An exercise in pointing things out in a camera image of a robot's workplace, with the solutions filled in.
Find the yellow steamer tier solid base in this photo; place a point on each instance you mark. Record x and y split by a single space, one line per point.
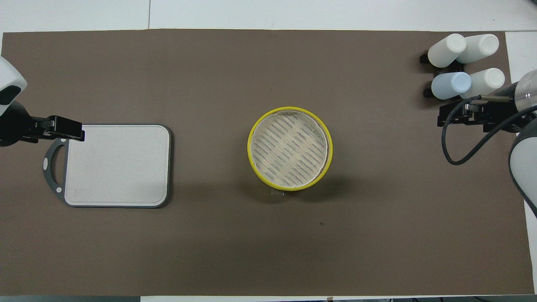
289 149

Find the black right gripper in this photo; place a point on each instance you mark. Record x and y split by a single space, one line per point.
497 111

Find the light blue plastic cup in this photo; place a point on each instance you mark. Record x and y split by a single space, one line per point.
451 85

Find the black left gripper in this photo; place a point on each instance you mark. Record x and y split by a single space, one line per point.
16 126

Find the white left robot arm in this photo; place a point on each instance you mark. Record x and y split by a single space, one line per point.
9 79

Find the brown table mat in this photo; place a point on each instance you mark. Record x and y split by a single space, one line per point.
377 218

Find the black cup rack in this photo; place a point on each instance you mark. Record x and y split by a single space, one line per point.
424 58

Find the white plastic cup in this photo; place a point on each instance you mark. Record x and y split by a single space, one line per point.
444 51
486 82
482 47

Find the small clear tape piece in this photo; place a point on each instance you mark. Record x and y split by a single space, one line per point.
277 193

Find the grey cutting board black rim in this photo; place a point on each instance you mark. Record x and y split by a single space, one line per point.
117 165

